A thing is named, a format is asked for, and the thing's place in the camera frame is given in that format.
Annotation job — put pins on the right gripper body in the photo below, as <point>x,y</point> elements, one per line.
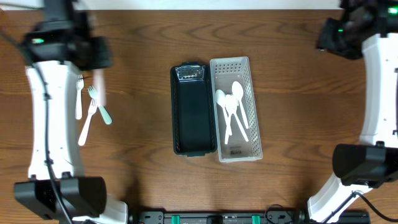
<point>343,40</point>

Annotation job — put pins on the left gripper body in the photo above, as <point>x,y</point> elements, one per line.
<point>100,54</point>

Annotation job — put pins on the white fork straight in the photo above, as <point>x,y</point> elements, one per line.
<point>79,86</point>

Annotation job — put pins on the white fork thick handle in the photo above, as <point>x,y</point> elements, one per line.
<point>95,95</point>

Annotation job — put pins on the white fork thin handle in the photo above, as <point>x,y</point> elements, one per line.
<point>84,132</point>

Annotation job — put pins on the white plastic spoon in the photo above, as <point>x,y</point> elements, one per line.
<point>220,97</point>
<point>228,130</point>
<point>238,92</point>
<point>231,107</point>

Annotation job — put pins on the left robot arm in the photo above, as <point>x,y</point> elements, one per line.
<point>57,51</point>

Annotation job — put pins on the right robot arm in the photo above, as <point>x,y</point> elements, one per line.
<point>367,30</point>

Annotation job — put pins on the dark green plastic basket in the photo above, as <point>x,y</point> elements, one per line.
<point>193,113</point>

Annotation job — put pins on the clear white plastic basket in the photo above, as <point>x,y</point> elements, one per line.
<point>225,71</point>

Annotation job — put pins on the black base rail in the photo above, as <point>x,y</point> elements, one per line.
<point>277,216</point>

